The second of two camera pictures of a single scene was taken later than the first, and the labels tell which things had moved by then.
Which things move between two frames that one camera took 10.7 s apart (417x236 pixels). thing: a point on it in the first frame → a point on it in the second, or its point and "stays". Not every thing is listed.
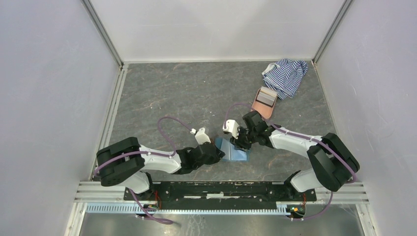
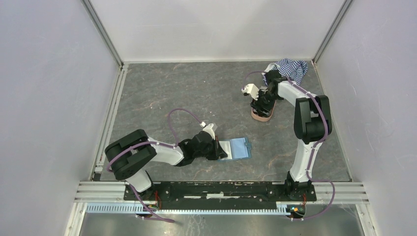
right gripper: x=238 y=142 → x=257 y=104
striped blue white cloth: x=285 y=75 stays
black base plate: x=222 y=193 stays
